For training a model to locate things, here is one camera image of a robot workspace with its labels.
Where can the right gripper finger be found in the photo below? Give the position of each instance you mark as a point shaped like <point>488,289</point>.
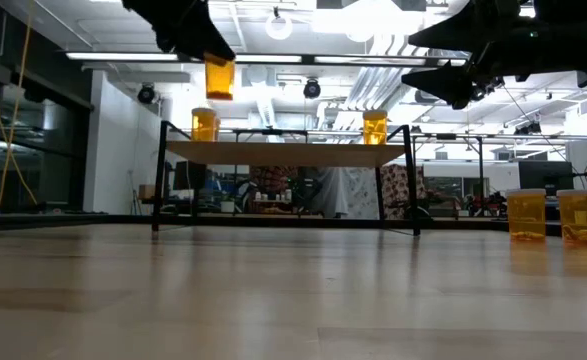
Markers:
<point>448,80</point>
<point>453,30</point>

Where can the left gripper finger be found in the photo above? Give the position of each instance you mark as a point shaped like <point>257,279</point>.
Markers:
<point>205,42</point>
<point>167,44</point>

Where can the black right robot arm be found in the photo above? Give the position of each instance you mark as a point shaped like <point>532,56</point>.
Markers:
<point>573,10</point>

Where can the small raised wooden shelf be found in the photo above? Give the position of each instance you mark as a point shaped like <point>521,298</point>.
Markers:
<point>413,190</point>

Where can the wooden shelf board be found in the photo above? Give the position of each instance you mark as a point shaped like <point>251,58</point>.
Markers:
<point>283,154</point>

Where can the white LED light strip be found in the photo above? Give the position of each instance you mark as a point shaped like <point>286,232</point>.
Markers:
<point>273,58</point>
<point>123,56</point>
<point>450,62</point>
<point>368,60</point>

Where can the black spotlight cluster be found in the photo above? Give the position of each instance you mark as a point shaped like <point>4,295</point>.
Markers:
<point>490,86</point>

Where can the black round spotlight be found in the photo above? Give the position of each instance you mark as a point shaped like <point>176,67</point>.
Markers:
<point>312,89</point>
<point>146,94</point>

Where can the round white ceiling lamp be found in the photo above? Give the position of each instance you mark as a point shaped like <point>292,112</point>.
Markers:
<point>279,37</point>

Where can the black track spotlights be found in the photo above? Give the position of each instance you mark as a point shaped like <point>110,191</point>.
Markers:
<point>528,128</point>

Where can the red floral white cloth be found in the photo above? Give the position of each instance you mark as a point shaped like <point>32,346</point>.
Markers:
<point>395,187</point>

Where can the black computer monitor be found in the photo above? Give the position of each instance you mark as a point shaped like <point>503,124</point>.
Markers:
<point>189,175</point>
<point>545,175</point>

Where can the white patterned hanging cloth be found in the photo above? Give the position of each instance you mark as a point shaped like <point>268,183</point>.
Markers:
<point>363,192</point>

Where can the brown cardboard box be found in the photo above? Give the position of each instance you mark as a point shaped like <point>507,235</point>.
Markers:
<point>147,191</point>

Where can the dark red floral cloth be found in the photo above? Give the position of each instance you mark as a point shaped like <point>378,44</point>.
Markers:
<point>273,177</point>

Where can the plain white hanging cloth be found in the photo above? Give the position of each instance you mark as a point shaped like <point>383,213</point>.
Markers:
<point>330,192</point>

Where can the white plant pot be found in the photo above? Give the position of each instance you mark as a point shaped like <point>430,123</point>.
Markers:
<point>227,207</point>

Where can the black aluminium table rail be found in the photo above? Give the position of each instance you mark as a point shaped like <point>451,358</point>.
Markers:
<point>273,220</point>

